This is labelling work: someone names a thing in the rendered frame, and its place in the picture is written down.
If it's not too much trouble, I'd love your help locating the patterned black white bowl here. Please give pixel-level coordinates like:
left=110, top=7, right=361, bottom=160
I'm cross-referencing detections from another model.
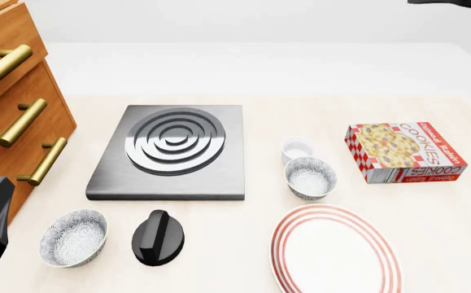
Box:
left=284, top=156, right=338, bottom=202
left=38, top=208, right=109, bottom=269

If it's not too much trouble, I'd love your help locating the flat black stove plate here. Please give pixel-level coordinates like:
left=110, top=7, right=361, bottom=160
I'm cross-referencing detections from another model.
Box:
left=85, top=104, right=246, bottom=202

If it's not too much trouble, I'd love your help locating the white ramekin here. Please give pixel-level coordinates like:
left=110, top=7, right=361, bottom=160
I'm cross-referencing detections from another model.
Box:
left=280, top=136, right=316, bottom=166

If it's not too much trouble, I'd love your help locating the white plate with red rings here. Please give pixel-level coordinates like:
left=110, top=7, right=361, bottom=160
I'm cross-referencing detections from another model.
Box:
left=268, top=203, right=403, bottom=293

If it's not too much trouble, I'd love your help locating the round black stove knob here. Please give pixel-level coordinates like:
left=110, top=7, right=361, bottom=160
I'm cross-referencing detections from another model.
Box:
left=131, top=208, right=186, bottom=268

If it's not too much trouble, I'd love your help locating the red white cookie box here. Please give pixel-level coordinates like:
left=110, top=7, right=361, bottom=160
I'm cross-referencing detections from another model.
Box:
left=343, top=121, right=469, bottom=186

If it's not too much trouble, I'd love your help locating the black rounded object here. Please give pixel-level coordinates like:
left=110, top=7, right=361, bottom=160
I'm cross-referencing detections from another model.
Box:
left=407, top=0, right=471, bottom=9

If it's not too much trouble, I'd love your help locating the brass drawer handle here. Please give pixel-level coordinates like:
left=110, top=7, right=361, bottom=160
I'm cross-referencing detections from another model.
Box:
left=15, top=137, right=68, bottom=187
left=0, top=44, right=34, bottom=94
left=0, top=98, right=49, bottom=149

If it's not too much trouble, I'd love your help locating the wooden drawer with brass handle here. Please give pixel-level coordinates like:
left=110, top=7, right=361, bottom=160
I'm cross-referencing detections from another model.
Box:
left=0, top=59, right=64, bottom=192
left=0, top=96, right=78, bottom=227
left=0, top=2, right=50, bottom=117

